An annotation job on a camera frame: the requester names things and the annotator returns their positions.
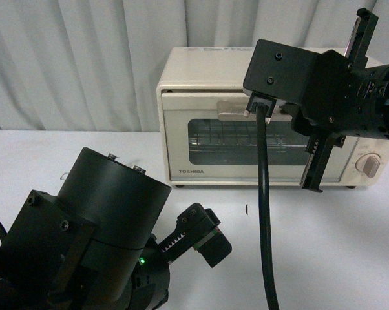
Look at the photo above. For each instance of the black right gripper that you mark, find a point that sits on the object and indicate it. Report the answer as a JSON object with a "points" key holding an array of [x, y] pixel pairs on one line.
{"points": [[352, 100]]}

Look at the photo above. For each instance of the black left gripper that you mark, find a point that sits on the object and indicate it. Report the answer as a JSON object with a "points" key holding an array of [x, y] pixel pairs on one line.
{"points": [[196, 228]]}

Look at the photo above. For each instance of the glass oven door with handle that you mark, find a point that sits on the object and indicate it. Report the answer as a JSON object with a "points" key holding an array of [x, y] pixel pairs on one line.
{"points": [[224, 165]]}

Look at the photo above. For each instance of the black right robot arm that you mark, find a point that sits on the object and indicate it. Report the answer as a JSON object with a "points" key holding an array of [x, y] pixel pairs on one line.
{"points": [[329, 96]]}

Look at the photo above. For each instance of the cream Toshiba toaster oven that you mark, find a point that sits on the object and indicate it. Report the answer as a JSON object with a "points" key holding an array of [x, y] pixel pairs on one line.
{"points": [[222, 70]]}

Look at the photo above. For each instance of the beige oven timer knob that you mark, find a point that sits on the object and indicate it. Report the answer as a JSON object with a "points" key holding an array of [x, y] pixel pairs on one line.
{"points": [[368, 164]]}

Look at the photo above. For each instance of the grey-white curtain backdrop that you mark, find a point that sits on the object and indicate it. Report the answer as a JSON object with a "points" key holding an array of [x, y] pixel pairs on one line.
{"points": [[94, 65]]}

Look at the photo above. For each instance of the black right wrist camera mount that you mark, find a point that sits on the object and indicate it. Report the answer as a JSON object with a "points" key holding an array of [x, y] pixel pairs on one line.
{"points": [[279, 71]]}

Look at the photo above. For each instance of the metal oven wire rack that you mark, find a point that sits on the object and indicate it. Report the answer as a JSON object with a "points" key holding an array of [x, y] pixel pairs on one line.
{"points": [[242, 134]]}

